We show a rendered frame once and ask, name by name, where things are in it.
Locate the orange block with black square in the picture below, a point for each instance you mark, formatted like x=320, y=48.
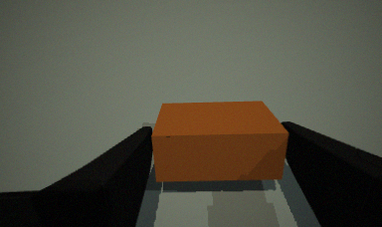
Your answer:
x=218, y=141

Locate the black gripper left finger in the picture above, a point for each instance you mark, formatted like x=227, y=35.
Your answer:
x=106, y=192

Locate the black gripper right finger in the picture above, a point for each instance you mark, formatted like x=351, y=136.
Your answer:
x=342, y=184

